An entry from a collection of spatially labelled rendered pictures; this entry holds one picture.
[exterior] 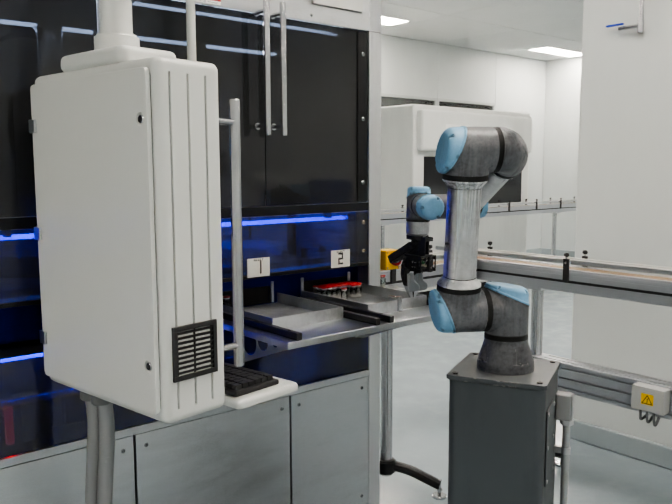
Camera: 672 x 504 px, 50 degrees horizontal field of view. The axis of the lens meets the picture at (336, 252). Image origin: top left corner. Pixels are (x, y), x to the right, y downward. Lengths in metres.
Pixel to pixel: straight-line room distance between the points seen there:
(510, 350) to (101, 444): 1.05
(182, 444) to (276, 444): 0.35
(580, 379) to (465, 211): 1.36
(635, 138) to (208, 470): 2.31
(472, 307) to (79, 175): 1.01
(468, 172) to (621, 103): 1.82
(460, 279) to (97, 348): 0.90
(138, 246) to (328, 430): 1.29
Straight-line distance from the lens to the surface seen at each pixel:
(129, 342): 1.59
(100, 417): 1.85
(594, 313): 3.64
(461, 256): 1.86
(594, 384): 3.02
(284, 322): 2.04
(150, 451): 2.22
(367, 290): 2.59
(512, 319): 1.94
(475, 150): 1.80
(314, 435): 2.56
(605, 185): 3.56
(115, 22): 1.71
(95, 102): 1.63
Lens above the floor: 1.33
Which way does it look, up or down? 7 degrees down
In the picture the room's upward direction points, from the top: straight up
